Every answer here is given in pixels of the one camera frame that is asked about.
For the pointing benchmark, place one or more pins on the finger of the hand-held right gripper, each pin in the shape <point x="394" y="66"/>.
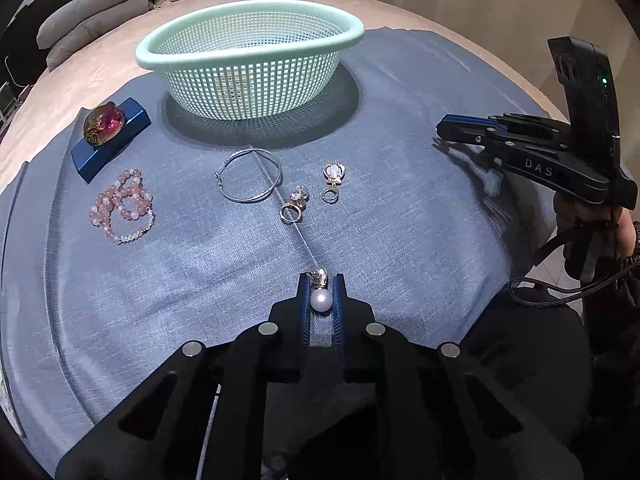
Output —
<point x="462" y="134"/>
<point x="500" y="121"/>

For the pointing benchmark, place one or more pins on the beige bedsheet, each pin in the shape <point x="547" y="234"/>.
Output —
<point x="100" y="70"/>

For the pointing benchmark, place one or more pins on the blue cloth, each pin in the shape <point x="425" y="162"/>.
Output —
<point x="400" y="210"/>

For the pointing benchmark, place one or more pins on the iridescent glass ornament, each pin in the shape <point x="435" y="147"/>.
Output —
<point x="104" y="124"/>

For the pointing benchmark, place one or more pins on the grey pillow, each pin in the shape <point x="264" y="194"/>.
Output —
<point x="90" y="25"/>

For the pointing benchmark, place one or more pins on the silver bangle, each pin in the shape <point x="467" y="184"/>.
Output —
<point x="227" y="191"/>

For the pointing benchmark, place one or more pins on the mint green plastic basket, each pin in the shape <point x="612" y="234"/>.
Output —
<point x="250" y="55"/>

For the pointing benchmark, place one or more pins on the person's right hand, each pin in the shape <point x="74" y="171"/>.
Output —
<point x="572" y="212"/>

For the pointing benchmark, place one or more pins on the blue rectangular box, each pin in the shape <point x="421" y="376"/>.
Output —
<point x="117" y="140"/>

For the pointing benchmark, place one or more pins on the person's dark clothing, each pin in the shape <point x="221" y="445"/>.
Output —
<point x="540" y="360"/>

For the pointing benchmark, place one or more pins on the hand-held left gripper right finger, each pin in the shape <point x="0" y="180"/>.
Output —
<point x="338" y="300"/>

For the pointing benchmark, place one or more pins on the pearl pendant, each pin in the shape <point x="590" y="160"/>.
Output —
<point x="321" y="299"/>

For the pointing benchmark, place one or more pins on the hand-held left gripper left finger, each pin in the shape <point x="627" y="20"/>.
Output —
<point x="303" y="296"/>

